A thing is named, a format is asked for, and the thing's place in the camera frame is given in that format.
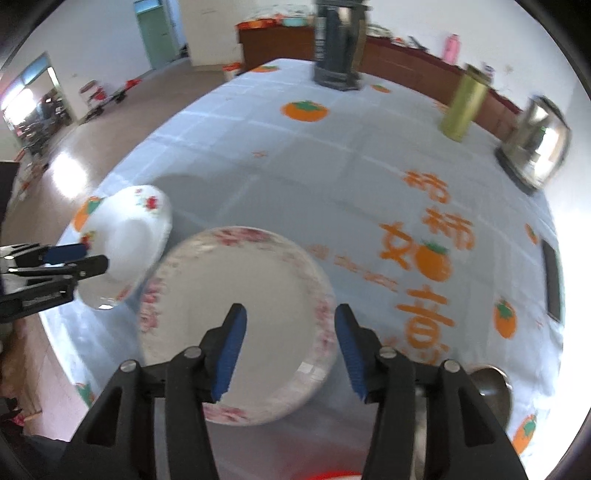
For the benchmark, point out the white red-flower deep plate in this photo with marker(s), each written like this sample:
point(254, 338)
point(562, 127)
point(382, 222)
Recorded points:
point(129, 240)

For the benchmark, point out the metal bowl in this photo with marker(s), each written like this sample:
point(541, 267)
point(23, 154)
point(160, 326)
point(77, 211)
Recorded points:
point(491, 392)

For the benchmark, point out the green thermos bottle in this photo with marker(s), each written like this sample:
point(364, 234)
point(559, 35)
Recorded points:
point(464, 104)

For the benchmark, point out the red stool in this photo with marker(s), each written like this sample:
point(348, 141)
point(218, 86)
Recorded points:
point(92, 93)

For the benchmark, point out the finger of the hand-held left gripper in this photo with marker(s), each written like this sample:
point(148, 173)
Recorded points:
point(67, 253)
point(90, 266)

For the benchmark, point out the green door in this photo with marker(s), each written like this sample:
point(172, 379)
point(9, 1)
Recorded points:
point(157, 32)

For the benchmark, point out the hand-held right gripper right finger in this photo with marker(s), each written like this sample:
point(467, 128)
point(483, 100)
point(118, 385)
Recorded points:
point(352, 355)

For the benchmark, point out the wooden sideboard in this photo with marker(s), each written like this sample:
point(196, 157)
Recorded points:
point(401, 64)

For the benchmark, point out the large pink floral plate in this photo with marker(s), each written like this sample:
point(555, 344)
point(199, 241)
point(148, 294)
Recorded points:
point(258, 286)

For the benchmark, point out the black electric kettle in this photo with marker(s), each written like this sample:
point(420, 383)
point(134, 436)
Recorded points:
point(339, 46)

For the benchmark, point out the red bowl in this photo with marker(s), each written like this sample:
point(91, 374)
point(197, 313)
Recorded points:
point(334, 476)

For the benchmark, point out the persimmon print tablecloth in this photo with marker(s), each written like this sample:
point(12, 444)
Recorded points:
point(323, 184)

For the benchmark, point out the pink thermos bottle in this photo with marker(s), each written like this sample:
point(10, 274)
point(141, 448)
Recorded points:
point(450, 47)

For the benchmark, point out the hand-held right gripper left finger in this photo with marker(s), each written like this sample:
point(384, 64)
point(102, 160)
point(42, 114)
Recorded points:
point(231, 350)

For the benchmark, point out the black smartphone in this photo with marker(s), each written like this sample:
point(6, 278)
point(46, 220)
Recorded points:
point(551, 281)

